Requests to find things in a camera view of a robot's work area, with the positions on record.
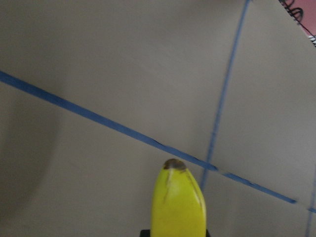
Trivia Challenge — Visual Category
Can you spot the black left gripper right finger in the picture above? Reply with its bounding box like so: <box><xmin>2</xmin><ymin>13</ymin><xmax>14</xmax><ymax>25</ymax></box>
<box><xmin>205</xmin><ymin>229</ymin><xmax>210</xmax><ymax>237</ymax></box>

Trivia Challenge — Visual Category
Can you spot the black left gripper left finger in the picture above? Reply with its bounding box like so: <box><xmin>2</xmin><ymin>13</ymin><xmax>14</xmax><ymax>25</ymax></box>
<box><xmin>139</xmin><ymin>229</ymin><xmax>151</xmax><ymax>237</ymax></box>

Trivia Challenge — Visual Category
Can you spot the large yellow banana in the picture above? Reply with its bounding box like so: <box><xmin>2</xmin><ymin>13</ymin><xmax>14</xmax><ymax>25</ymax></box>
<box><xmin>150</xmin><ymin>158</ymin><xmax>207</xmax><ymax>237</ymax></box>

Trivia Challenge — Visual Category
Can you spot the pink box of blocks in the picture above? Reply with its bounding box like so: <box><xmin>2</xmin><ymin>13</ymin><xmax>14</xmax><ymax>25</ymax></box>
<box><xmin>279</xmin><ymin>0</ymin><xmax>316</xmax><ymax>47</ymax></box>

